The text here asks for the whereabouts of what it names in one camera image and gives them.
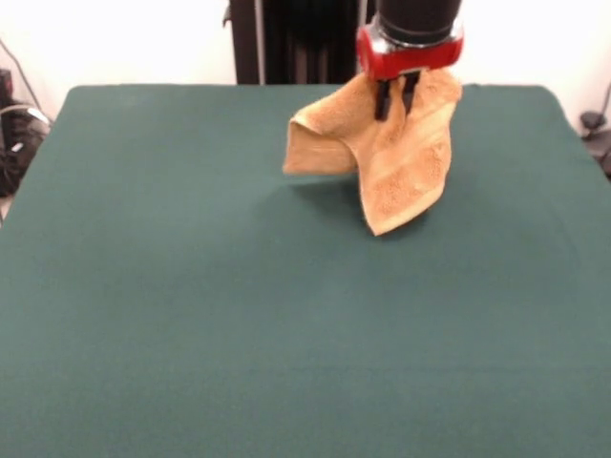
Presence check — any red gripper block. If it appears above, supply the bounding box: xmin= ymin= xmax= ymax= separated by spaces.
xmin=356 ymin=23 xmax=466 ymax=121

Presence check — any tan terry towel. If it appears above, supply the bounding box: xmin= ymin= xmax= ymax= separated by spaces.
xmin=282 ymin=69 xmax=463 ymax=238

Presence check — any dark green table cloth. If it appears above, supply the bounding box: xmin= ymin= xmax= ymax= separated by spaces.
xmin=0 ymin=83 xmax=611 ymax=458

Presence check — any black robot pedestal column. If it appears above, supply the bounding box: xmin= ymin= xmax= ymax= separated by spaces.
xmin=221 ymin=0 xmax=378 ymax=86

